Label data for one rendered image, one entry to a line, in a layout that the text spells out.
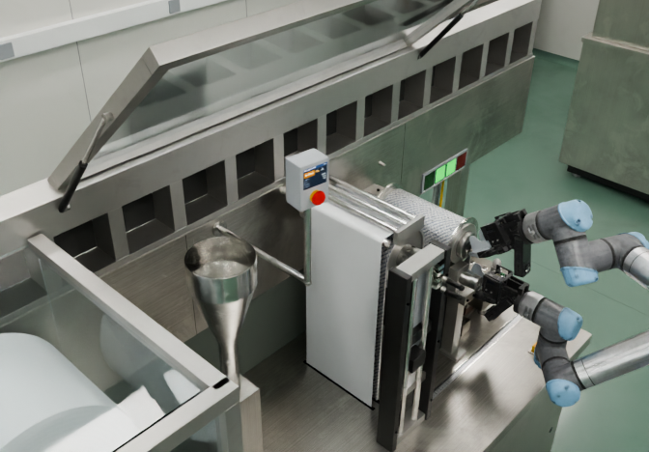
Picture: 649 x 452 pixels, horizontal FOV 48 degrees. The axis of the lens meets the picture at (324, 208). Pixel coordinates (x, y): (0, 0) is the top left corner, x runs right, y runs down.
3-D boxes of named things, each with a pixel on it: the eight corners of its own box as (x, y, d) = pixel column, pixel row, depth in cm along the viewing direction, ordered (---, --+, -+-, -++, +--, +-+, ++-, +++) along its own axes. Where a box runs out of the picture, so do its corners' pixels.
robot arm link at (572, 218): (579, 235, 164) (569, 198, 165) (540, 245, 173) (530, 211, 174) (600, 231, 169) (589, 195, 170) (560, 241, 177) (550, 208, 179)
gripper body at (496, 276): (495, 262, 203) (534, 281, 196) (492, 286, 208) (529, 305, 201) (480, 274, 199) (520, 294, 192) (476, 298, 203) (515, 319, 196)
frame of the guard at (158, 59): (165, 98, 96) (138, 48, 96) (57, 216, 140) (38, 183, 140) (575, -49, 166) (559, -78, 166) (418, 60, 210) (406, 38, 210)
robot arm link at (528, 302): (543, 313, 199) (527, 328, 194) (528, 305, 201) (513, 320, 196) (548, 292, 195) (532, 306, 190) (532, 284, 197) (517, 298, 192)
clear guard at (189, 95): (163, 61, 101) (161, 57, 101) (66, 179, 140) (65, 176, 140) (545, -62, 166) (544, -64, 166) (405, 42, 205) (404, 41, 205)
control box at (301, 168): (305, 216, 140) (305, 171, 135) (285, 202, 144) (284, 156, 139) (334, 205, 144) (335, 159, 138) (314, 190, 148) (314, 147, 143)
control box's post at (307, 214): (307, 285, 154) (307, 205, 144) (302, 281, 155) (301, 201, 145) (313, 281, 155) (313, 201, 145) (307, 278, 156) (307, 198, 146)
